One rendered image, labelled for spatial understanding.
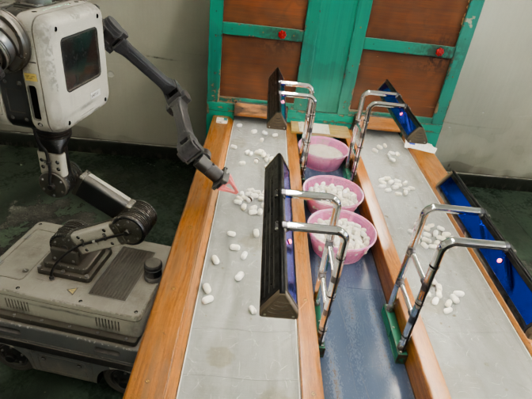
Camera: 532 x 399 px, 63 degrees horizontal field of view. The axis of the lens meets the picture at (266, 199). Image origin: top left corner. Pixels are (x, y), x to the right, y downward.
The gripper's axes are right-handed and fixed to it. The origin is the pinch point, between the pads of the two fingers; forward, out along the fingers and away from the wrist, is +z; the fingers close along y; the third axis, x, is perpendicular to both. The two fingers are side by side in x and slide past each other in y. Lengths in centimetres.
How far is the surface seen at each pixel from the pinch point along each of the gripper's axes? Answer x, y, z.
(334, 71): -48, 93, 18
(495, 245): -65, -61, 33
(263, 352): -2, -68, 16
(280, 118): -29.8, 13.6, -5.9
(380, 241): -31, -15, 47
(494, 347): -45, -59, 68
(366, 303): -19, -39, 47
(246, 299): 1, -49, 11
